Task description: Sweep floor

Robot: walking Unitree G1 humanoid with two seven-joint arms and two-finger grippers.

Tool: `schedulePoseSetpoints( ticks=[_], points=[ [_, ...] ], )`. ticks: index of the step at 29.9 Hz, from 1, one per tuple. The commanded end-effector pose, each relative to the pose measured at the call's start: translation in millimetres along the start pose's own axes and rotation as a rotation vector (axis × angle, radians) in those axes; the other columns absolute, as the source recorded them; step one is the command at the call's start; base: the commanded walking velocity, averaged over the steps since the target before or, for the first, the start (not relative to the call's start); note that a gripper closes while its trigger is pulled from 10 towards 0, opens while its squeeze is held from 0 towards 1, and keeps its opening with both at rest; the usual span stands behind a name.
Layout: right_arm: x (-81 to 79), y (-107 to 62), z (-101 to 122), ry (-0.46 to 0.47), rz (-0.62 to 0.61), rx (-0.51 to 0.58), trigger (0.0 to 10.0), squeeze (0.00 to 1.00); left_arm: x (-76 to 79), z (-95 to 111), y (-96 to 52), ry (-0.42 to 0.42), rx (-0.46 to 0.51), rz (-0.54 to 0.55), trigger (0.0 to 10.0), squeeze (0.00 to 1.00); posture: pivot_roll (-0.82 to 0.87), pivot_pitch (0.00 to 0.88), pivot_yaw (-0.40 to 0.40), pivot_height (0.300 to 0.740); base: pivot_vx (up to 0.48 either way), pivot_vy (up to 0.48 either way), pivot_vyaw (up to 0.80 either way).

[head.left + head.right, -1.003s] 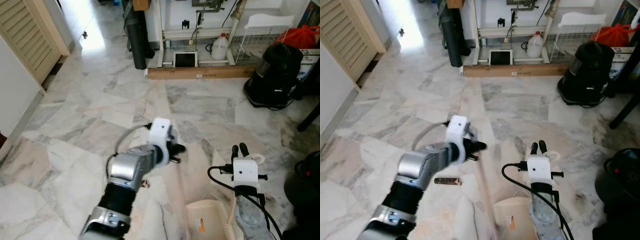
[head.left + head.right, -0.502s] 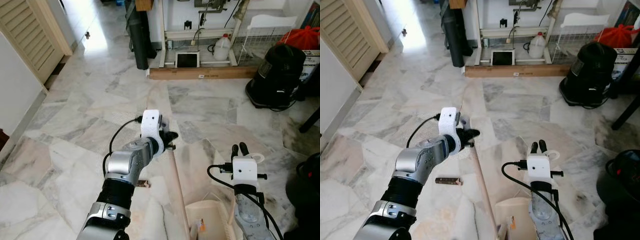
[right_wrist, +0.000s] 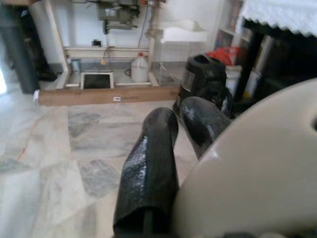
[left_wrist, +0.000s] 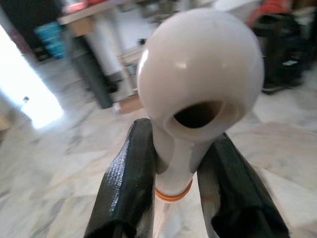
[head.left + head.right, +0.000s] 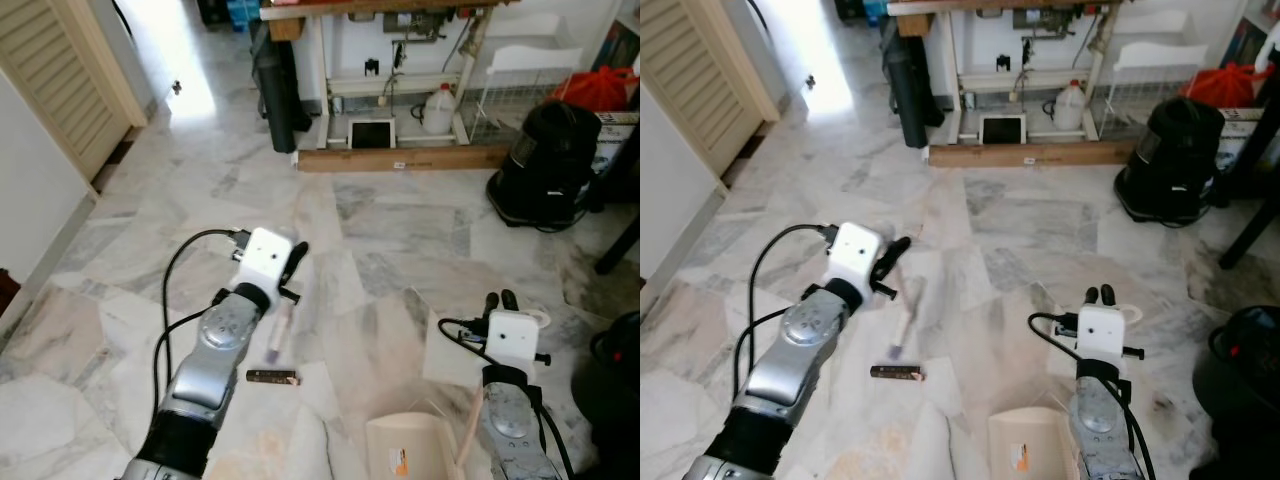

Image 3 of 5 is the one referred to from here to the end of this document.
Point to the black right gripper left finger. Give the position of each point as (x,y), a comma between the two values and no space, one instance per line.
(148,173)

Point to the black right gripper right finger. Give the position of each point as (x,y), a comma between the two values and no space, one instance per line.
(200,121)

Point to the beige plastic dustpan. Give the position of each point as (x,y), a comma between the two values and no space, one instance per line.
(260,173)

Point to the black round bin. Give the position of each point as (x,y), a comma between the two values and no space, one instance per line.
(205,77)

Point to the white plastic bucket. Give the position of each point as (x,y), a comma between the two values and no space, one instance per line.
(232,79)

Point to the red plastic bag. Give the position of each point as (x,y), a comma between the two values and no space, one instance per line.
(223,54)

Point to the black table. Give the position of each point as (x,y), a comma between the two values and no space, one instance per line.
(250,62)

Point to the white plastic jug red cap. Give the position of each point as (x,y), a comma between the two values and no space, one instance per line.
(139,70)

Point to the white plastic tray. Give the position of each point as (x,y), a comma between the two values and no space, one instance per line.
(183,34)

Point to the white bookshelf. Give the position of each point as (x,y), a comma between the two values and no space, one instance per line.
(224,32)

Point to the long brown cardboard box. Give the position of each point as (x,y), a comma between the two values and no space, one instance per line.
(86,96)

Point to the black sewing table pedal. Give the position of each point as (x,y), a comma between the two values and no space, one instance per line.
(96,80)

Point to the small metal tin can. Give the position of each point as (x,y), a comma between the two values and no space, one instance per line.
(76,65)

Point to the white lace tablecloth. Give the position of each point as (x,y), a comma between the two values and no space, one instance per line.
(277,12)

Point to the grey sewing machine motor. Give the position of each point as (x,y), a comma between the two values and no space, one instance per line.
(111,13)

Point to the cream wooden sewing table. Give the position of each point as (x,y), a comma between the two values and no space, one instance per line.
(42,29)

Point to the small black wall socket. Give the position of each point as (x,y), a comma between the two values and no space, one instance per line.
(96,43)

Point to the dark grey post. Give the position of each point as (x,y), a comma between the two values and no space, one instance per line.
(17,49)

